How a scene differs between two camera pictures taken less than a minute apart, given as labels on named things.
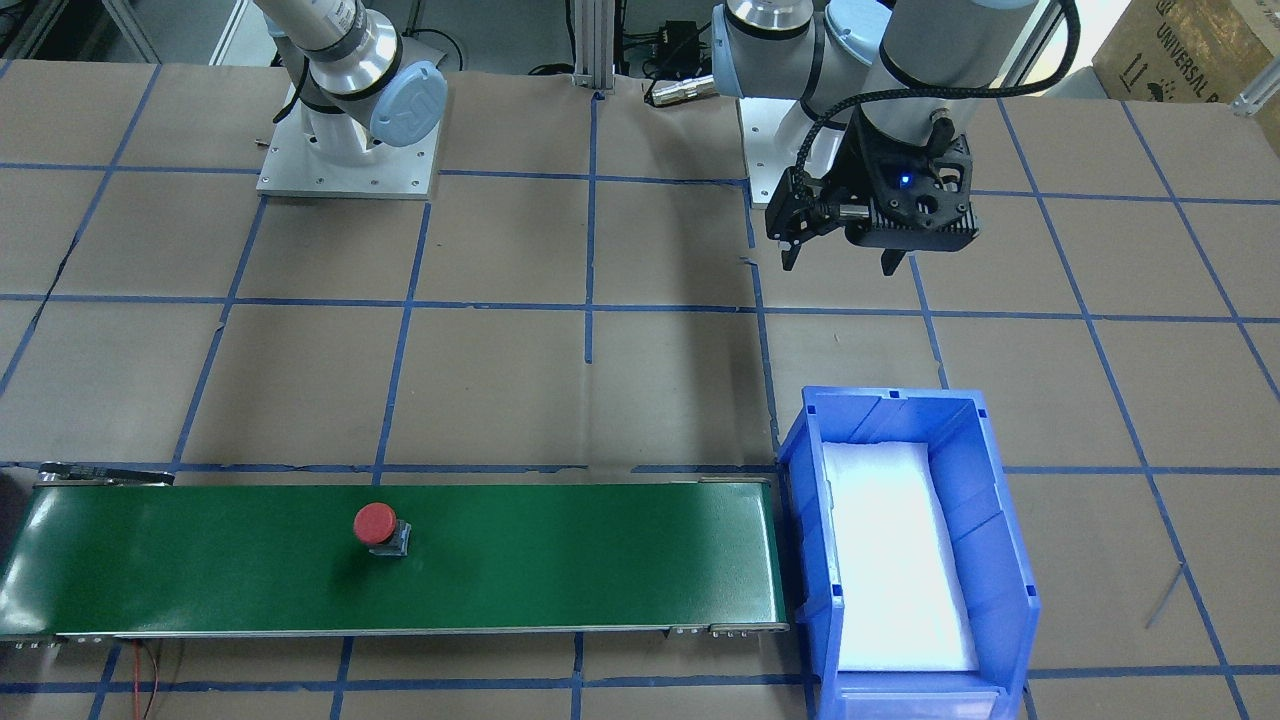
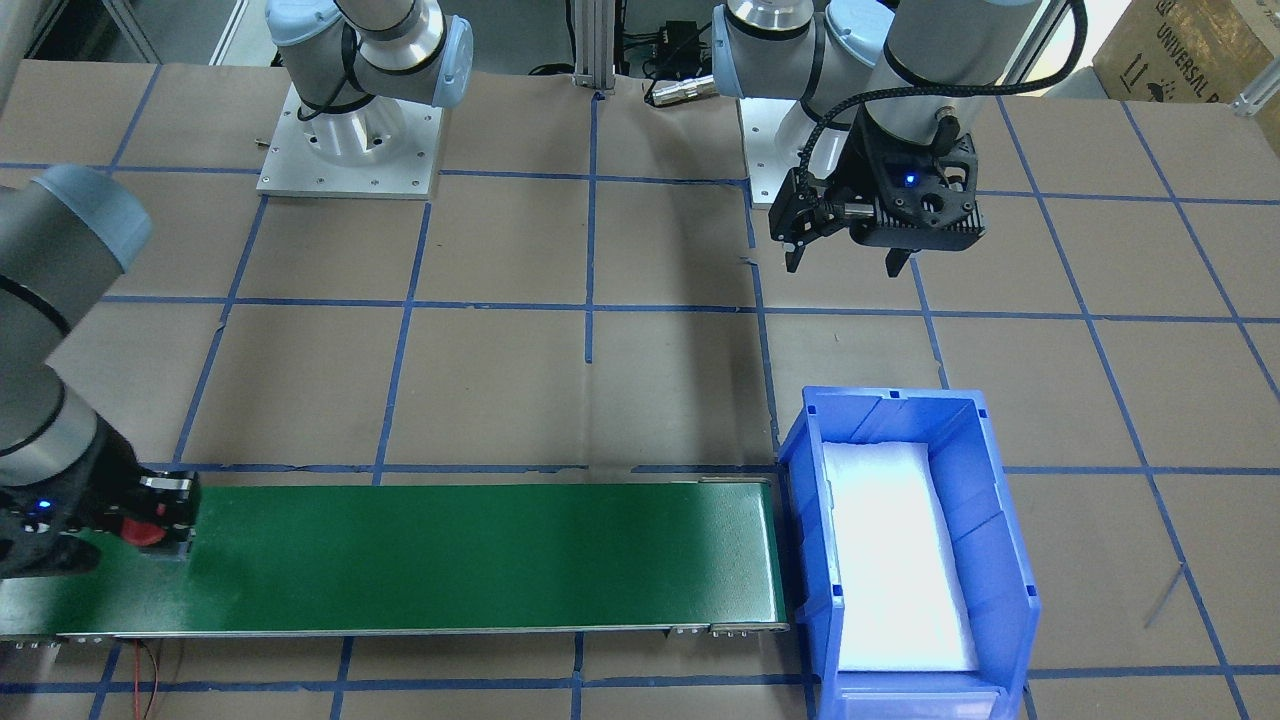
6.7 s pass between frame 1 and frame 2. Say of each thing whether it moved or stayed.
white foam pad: stayed
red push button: moved
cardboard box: stayed
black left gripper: stayed
